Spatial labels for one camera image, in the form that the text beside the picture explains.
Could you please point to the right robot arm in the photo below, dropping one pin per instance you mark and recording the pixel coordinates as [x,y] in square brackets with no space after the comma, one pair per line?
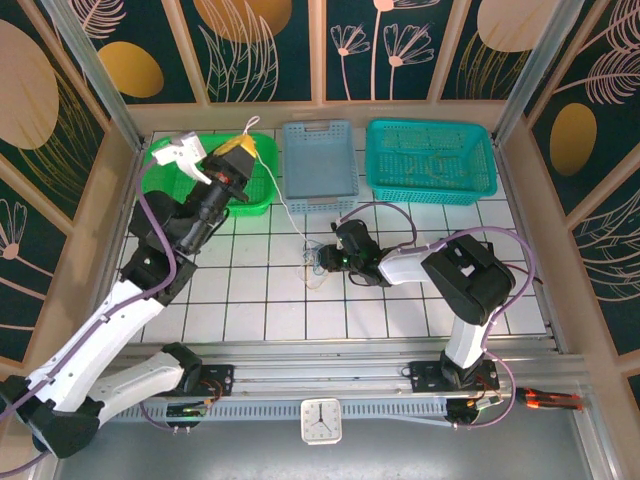
[467,345]

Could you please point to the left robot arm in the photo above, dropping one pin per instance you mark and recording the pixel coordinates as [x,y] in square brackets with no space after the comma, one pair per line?
[100,345]

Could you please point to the green plastic basket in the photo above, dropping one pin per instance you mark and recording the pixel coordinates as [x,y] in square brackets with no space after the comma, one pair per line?
[260,190]

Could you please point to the light blue plastic basket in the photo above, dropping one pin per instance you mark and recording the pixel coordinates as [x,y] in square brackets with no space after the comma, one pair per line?
[320,170]

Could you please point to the teal plastic basket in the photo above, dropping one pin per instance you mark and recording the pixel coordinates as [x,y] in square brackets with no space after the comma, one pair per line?
[430,145]

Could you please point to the white square clock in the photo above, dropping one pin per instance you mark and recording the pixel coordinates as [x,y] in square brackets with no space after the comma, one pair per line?
[321,421]

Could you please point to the orange black hand tool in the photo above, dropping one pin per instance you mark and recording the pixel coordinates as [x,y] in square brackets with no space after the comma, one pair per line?
[550,400]

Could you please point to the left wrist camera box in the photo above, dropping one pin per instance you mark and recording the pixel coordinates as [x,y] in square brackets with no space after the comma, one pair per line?
[182,150]

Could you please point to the aluminium mounting rail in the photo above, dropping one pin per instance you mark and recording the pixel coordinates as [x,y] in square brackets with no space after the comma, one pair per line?
[320,370]

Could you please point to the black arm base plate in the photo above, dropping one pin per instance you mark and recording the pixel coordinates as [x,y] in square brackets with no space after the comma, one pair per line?
[220,380]
[425,375]

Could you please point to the aluminium frame post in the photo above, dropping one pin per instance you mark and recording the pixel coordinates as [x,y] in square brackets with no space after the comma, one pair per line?
[535,70]
[100,85]

